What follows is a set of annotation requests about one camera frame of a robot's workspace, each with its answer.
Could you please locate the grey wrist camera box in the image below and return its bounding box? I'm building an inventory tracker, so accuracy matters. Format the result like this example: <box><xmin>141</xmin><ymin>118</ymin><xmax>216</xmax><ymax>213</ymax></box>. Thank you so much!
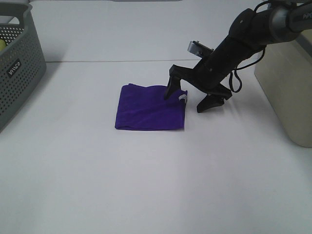
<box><xmin>187</xmin><ymin>40</ymin><xmax>214</xmax><ymax>58</ymax></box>

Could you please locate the yellow-green cloth in basket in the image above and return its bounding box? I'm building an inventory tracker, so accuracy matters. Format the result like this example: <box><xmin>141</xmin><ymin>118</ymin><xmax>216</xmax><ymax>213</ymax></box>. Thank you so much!
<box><xmin>0</xmin><ymin>39</ymin><xmax>6</xmax><ymax>51</ymax></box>

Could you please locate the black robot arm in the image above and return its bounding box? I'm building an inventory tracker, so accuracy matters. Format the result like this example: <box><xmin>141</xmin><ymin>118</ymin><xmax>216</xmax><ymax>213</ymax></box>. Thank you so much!
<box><xmin>164</xmin><ymin>0</ymin><xmax>312</xmax><ymax>113</ymax></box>

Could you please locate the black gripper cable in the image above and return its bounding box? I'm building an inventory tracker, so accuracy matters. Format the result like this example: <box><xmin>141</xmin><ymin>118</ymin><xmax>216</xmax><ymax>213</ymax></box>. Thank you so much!
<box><xmin>229</xmin><ymin>46</ymin><xmax>266</xmax><ymax>93</ymax></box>

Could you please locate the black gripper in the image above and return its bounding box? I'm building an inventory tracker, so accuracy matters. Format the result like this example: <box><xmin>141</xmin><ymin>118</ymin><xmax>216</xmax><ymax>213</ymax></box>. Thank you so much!
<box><xmin>164</xmin><ymin>37</ymin><xmax>253</xmax><ymax>113</ymax></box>

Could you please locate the grey perforated plastic basket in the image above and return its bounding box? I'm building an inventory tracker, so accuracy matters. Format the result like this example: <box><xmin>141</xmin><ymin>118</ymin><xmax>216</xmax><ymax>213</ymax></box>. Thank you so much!
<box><xmin>0</xmin><ymin>2</ymin><xmax>46</xmax><ymax>129</ymax></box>

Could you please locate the beige plastic storage bin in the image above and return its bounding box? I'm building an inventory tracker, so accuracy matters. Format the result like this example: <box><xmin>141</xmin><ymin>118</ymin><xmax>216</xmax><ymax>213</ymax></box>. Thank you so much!
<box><xmin>254</xmin><ymin>34</ymin><xmax>312</xmax><ymax>148</ymax></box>

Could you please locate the purple towel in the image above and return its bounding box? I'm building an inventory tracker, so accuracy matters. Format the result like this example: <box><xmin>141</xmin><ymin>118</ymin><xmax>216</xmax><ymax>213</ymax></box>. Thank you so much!
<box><xmin>115</xmin><ymin>83</ymin><xmax>188</xmax><ymax>131</ymax></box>

